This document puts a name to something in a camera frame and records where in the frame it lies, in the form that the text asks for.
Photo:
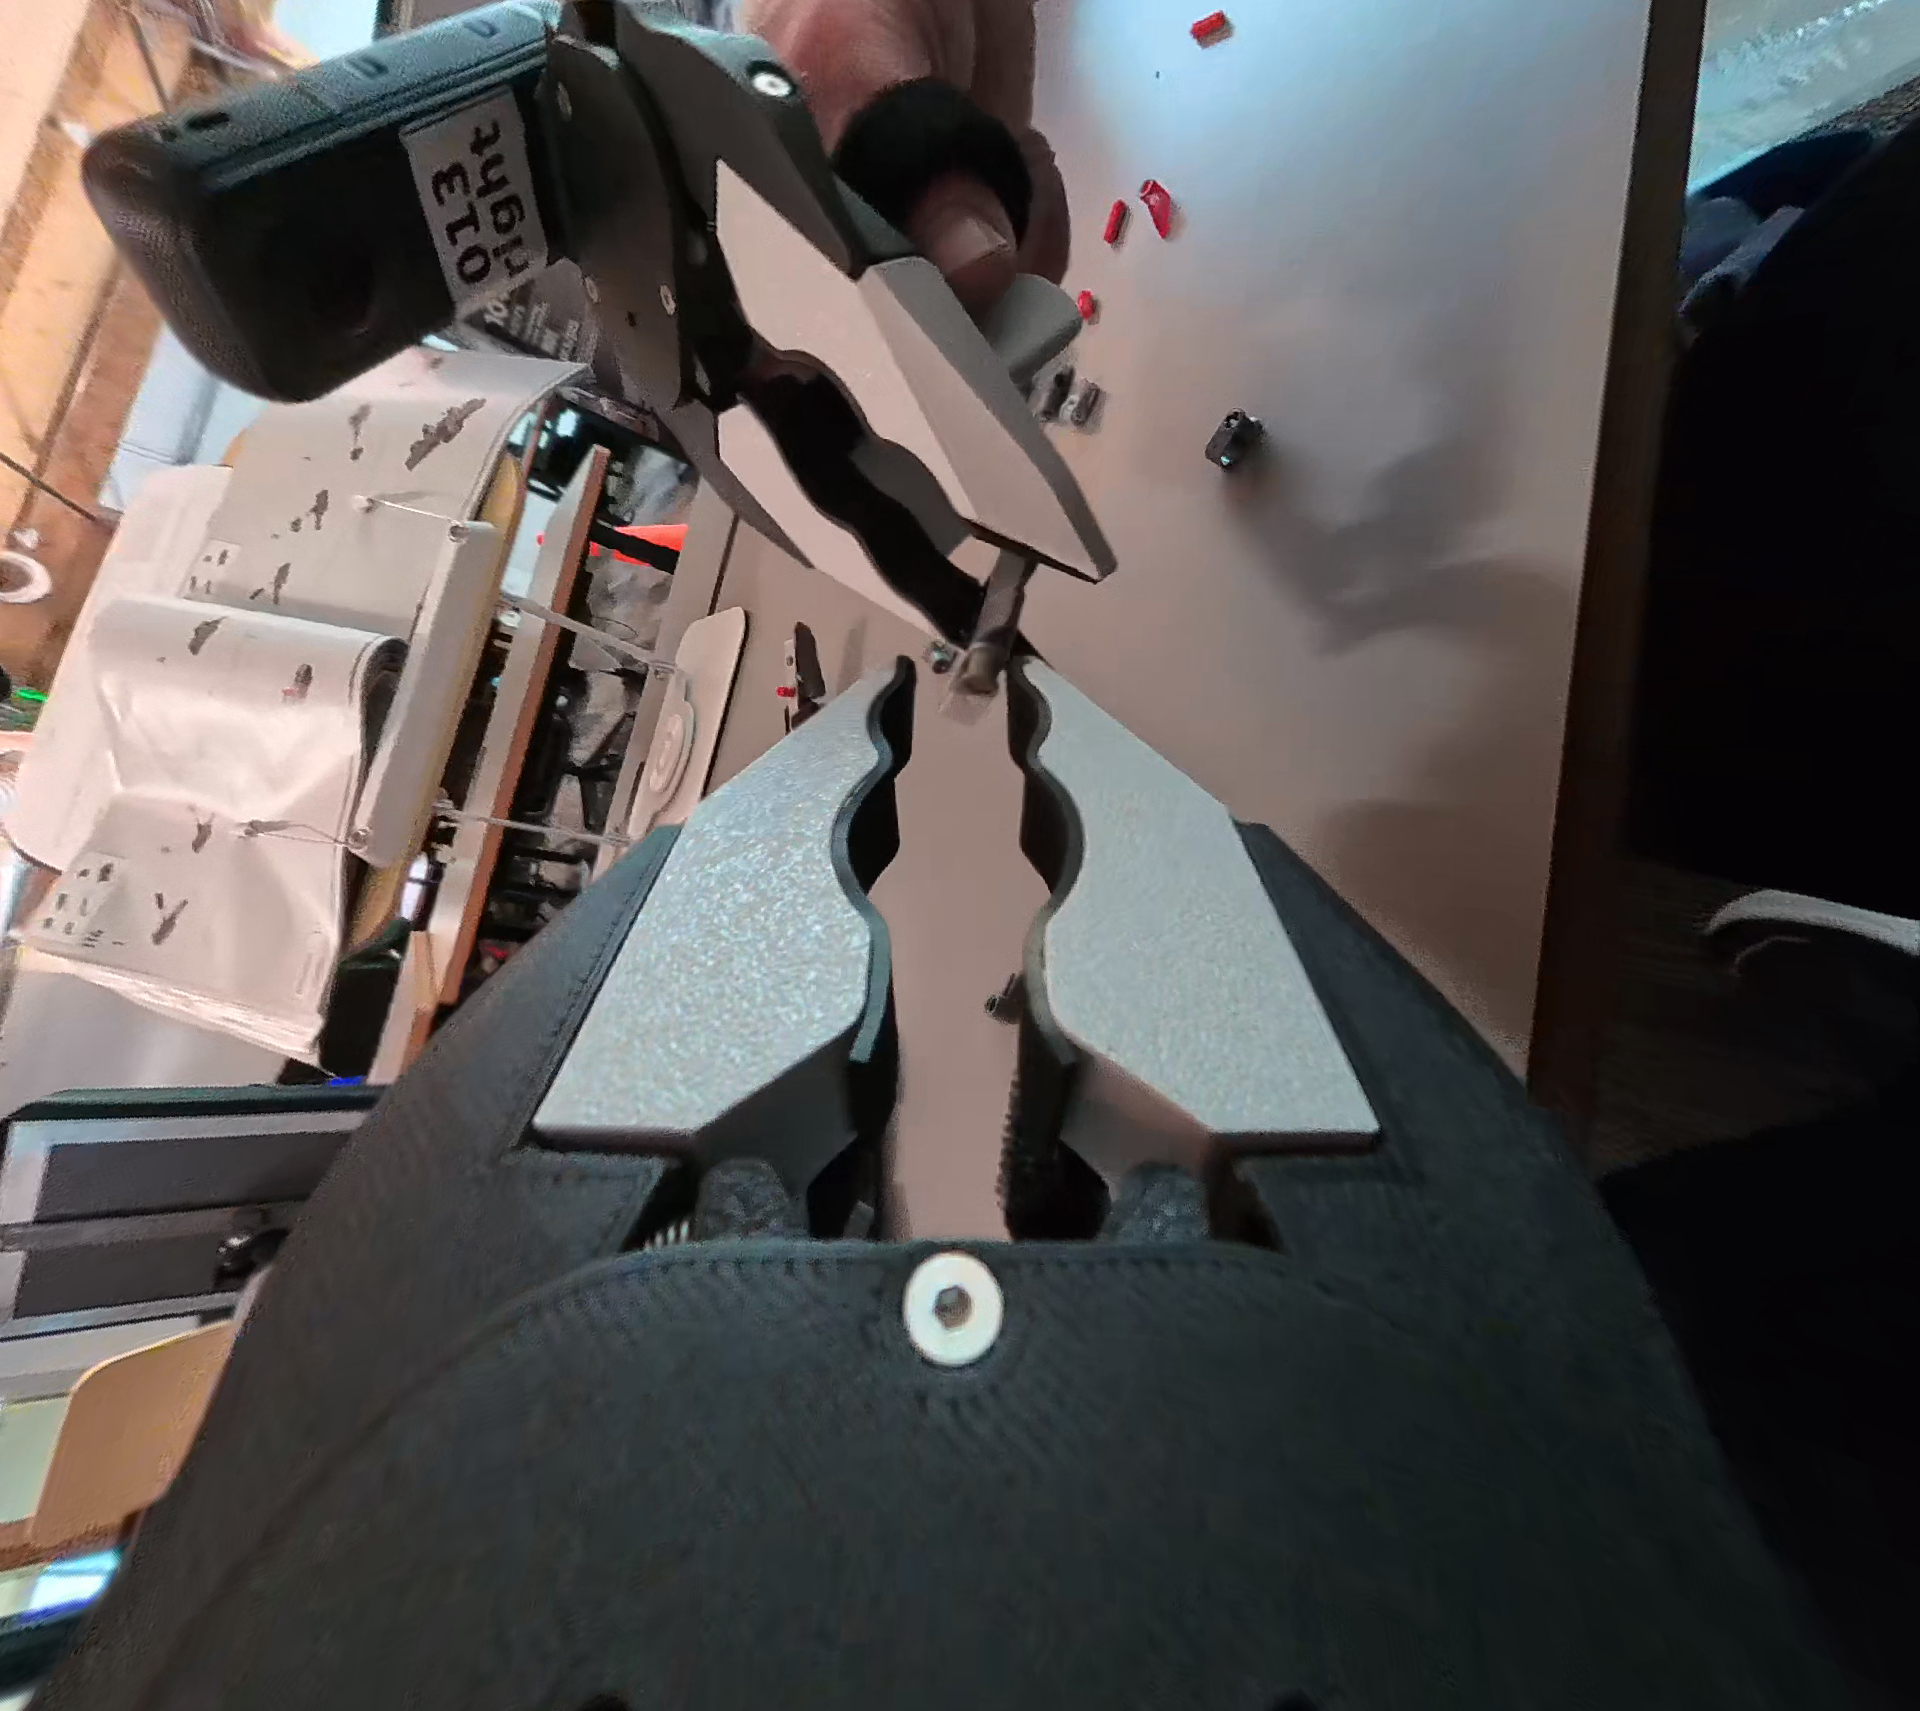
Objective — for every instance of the lego instruction booklet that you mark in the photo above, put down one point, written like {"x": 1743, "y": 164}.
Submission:
{"x": 225, "y": 692}

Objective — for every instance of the black chair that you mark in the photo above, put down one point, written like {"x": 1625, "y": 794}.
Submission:
{"x": 1785, "y": 466}

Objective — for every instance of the orange object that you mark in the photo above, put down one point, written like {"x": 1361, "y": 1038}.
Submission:
{"x": 645, "y": 544}

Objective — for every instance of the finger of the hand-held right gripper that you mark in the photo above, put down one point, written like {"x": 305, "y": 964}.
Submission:
{"x": 773, "y": 466}
{"x": 930, "y": 390}

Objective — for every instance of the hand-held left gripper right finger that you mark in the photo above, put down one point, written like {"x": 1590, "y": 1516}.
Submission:
{"x": 1185, "y": 976}

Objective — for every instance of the white board with clear dome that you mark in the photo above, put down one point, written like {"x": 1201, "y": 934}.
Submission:
{"x": 704, "y": 692}

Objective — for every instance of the grey lego connector piece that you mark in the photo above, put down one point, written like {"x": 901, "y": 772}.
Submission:
{"x": 990, "y": 608}

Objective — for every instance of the black grey equipment case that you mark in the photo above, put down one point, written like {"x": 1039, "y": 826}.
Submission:
{"x": 151, "y": 1186}

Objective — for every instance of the black lego piece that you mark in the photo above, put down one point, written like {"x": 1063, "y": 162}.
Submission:
{"x": 1233, "y": 436}

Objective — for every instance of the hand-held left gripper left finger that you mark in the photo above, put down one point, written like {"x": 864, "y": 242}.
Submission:
{"x": 720, "y": 976}

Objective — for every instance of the grey chair armrest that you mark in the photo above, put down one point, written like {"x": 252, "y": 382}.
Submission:
{"x": 1815, "y": 920}

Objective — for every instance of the small black lego pin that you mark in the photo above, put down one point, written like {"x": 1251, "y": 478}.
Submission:
{"x": 1002, "y": 992}

